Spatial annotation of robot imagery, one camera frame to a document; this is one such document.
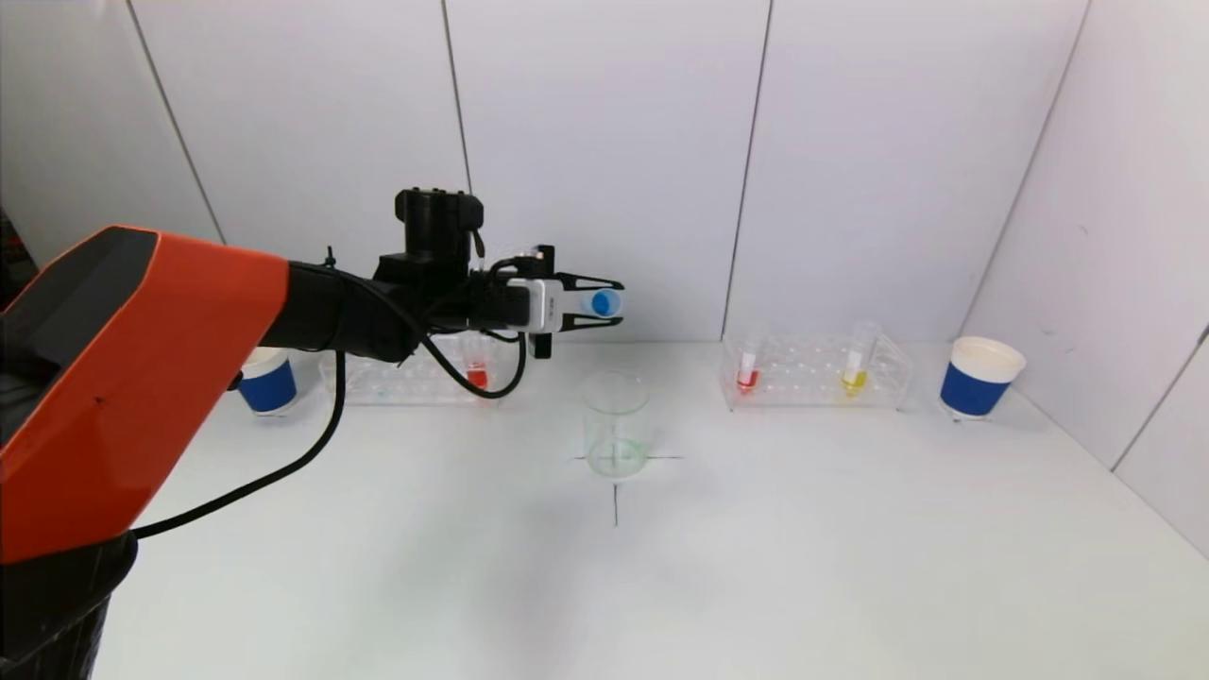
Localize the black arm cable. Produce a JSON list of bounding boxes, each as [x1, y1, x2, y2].
[[132, 247, 531, 542]]

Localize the blue white paper cup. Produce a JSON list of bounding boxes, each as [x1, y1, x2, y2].
[[235, 347, 299, 417], [939, 336, 1029, 422]]

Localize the clear acrylic test tube rack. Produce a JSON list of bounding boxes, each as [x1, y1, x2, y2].
[[319, 335, 502, 410], [717, 330, 916, 413]]

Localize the test tube with yellow pigment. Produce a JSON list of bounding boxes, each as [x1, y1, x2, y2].
[[842, 319, 882, 397]]

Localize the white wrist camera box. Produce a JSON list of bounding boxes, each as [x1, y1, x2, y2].
[[514, 277, 569, 334]]

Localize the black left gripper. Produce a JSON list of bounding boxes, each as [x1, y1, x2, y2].
[[470, 244, 625, 360]]

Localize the test tube with red pigment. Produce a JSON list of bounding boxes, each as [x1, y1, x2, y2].
[[736, 321, 769, 397], [460, 332, 494, 397]]

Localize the clear glass beaker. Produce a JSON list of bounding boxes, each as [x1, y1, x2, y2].
[[581, 371, 653, 481]]

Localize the black office chair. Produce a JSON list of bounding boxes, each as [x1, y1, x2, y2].
[[0, 212, 43, 281]]

